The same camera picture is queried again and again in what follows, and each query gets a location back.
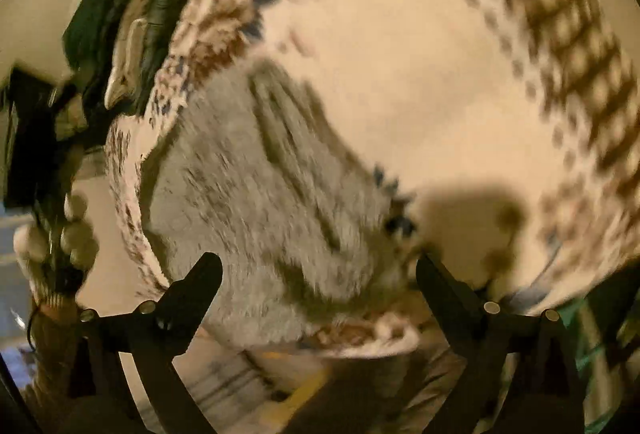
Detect folded dark grey pants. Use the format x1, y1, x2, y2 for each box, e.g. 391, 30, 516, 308
134, 0, 192, 115

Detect yellow item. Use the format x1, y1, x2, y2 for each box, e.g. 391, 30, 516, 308
259, 365, 332, 421

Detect teal plastic crate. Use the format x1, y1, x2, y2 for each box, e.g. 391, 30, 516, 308
557, 296, 640, 416

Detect person's left forearm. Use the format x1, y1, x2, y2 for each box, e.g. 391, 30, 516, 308
25, 298, 87, 417

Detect folded dark blue jeans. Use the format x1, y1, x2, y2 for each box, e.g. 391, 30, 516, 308
62, 0, 149, 70

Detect grey fleece pants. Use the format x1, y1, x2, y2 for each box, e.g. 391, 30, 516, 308
139, 58, 427, 351

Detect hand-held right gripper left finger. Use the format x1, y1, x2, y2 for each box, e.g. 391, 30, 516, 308
79, 252, 224, 434

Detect folded cream-lined pants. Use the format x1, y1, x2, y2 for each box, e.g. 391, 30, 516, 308
104, 12, 152, 111

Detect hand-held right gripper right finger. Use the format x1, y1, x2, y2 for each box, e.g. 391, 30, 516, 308
415, 254, 587, 434

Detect floral printed quilt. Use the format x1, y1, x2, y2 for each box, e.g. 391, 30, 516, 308
100, 0, 640, 361

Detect person's left hand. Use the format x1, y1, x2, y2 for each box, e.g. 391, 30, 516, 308
14, 191, 102, 305

